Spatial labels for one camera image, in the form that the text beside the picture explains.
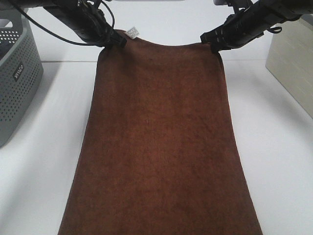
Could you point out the grey perforated plastic basket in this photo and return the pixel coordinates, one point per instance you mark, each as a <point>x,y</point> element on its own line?
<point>21,71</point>

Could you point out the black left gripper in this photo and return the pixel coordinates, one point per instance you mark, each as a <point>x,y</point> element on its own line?
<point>87,22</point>

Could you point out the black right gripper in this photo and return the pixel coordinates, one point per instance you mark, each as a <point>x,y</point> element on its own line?
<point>262,16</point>

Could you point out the brown towel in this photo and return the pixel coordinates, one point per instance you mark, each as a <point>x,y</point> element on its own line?
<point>159,155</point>

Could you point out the beige storage box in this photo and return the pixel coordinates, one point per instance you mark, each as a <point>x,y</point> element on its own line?
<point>290,61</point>

